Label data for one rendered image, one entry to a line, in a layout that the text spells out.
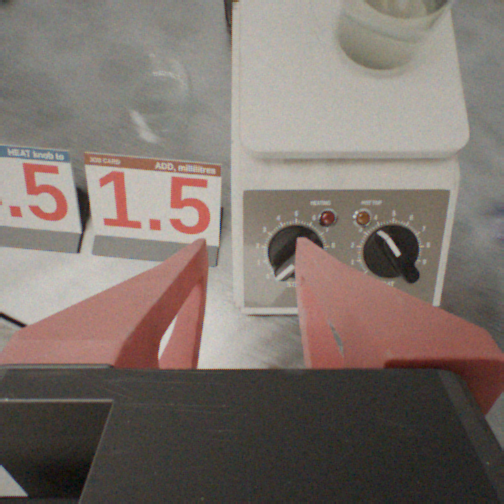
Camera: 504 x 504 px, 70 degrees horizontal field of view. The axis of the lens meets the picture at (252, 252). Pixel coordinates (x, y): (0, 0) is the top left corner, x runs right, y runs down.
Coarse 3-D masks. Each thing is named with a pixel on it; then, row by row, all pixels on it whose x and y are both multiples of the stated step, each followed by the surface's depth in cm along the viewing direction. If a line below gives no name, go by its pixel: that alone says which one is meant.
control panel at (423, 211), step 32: (256, 192) 20; (288, 192) 20; (320, 192) 20; (352, 192) 20; (384, 192) 20; (416, 192) 20; (448, 192) 20; (256, 224) 21; (288, 224) 21; (320, 224) 20; (352, 224) 21; (384, 224) 21; (416, 224) 21; (256, 256) 21; (352, 256) 21; (256, 288) 22; (288, 288) 22; (416, 288) 22
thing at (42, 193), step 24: (0, 168) 24; (24, 168) 24; (48, 168) 24; (0, 192) 25; (24, 192) 25; (48, 192) 25; (0, 216) 26; (24, 216) 26; (48, 216) 25; (72, 216) 25
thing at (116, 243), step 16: (176, 160) 23; (96, 240) 26; (112, 240) 26; (128, 240) 26; (144, 240) 26; (160, 240) 26; (176, 240) 26; (192, 240) 26; (208, 240) 25; (112, 256) 26; (128, 256) 25; (144, 256) 25; (160, 256) 25; (208, 256) 25
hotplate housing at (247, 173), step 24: (240, 168) 20; (264, 168) 20; (288, 168) 20; (312, 168) 20; (336, 168) 20; (360, 168) 20; (384, 168) 20; (408, 168) 20; (432, 168) 20; (456, 168) 20; (240, 192) 20; (456, 192) 21; (240, 216) 20; (240, 240) 21; (240, 264) 21; (240, 288) 22; (264, 312) 23; (288, 312) 23
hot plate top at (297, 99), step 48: (240, 0) 20; (288, 0) 20; (336, 0) 20; (240, 48) 20; (288, 48) 20; (432, 48) 20; (240, 96) 19; (288, 96) 19; (336, 96) 19; (384, 96) 19; (432, 96) 19; (240, 144) 19; (288, 144) 18; (336, 144) 18; (384, 144) 18; (432, 144) 18
